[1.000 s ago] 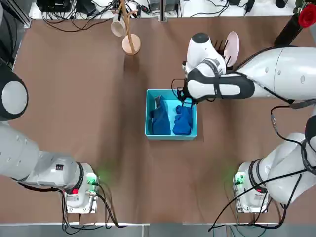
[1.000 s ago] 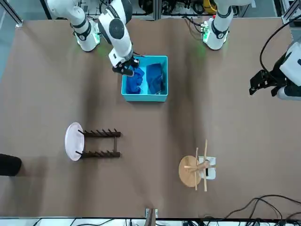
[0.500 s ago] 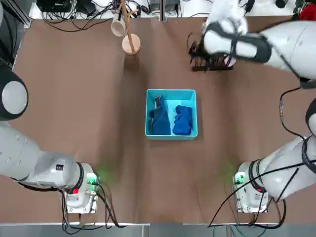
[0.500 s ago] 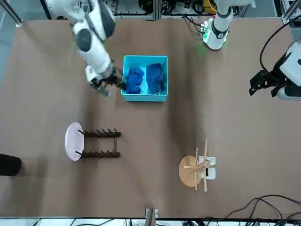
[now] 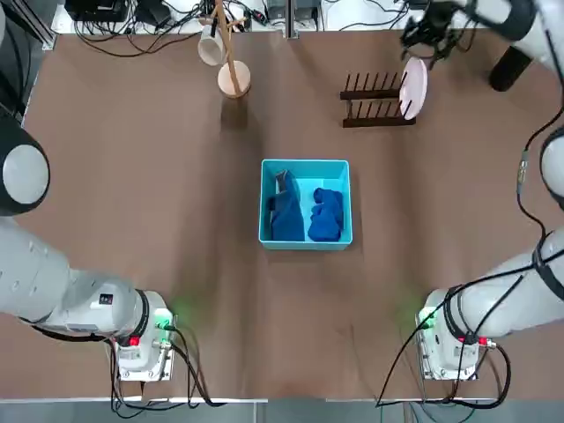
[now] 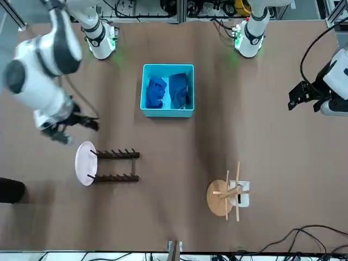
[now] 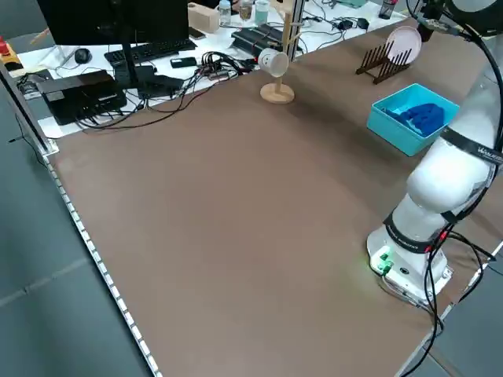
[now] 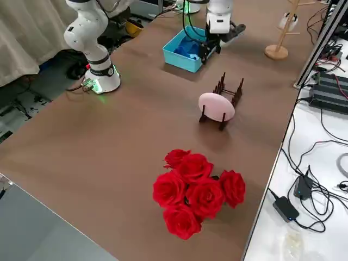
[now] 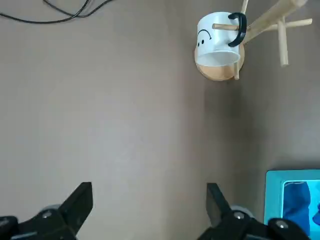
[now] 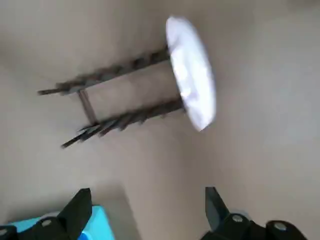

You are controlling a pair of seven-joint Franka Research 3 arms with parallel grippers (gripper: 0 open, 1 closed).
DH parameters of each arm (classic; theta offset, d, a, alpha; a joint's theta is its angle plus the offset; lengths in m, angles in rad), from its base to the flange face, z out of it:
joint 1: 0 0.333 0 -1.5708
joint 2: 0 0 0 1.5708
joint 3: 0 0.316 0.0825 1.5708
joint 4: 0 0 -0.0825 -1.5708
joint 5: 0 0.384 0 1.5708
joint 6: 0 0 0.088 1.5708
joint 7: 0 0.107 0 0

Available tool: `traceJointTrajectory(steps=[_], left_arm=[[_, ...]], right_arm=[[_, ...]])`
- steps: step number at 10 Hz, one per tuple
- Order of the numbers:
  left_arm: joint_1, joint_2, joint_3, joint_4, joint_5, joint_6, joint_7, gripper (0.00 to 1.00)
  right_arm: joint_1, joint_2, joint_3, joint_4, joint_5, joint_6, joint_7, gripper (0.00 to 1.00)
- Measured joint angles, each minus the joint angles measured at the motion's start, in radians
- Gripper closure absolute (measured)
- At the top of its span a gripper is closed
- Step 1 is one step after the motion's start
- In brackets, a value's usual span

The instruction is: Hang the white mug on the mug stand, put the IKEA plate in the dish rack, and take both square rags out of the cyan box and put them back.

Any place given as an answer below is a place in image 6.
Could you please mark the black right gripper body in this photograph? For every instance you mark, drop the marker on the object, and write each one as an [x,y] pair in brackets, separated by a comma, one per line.
[74,114]

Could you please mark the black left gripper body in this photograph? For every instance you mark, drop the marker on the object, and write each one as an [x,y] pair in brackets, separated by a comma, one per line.
[318,92]

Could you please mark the white round plate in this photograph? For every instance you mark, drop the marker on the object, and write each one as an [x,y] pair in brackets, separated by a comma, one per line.
[85,163]

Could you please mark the blue square rag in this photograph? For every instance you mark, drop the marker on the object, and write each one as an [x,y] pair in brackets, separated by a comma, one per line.
[178,89]
[155,93]

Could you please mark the white mug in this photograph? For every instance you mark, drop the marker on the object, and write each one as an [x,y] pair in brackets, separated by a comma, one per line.
[244,199]

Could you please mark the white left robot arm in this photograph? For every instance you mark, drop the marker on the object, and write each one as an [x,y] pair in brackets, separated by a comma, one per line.
[338,73]

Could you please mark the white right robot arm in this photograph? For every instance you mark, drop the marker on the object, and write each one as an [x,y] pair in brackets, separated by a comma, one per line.
[32,81]

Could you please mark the dark wooden dish rack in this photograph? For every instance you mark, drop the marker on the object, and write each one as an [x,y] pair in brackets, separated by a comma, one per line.
[117,155]

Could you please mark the cyan plastic box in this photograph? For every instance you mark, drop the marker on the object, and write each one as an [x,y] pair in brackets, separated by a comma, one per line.
[168,112]

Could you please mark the wooden mug stand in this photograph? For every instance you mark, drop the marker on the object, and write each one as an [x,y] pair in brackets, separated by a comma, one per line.
[217,198]

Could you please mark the black cylindrical vase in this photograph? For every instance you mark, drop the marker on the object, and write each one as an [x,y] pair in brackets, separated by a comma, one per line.
[11,190]

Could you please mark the yellow black device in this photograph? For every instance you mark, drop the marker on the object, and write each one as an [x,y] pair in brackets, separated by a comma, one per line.
[240,5]

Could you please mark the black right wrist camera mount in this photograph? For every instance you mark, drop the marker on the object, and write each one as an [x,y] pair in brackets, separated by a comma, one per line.
[58,136]

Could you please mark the aluminium frame post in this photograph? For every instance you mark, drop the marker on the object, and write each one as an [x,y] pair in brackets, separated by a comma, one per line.
[335,13]
[16,16]

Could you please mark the aluminium frame rail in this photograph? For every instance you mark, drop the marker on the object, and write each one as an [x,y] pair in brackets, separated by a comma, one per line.
[152,18]

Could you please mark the aluminium upright post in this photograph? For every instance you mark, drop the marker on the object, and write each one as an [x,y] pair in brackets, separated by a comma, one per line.
[175,248]

